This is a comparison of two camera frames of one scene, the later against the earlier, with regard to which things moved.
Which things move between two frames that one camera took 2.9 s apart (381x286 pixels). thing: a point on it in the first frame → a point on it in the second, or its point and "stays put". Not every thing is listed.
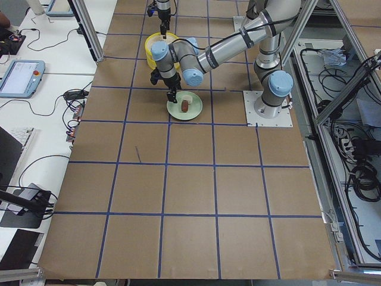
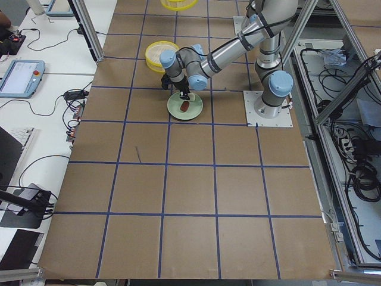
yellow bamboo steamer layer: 156,37 → 178,5
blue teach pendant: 21,78 stays put
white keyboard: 19,133 stays put
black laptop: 10,151 stays put
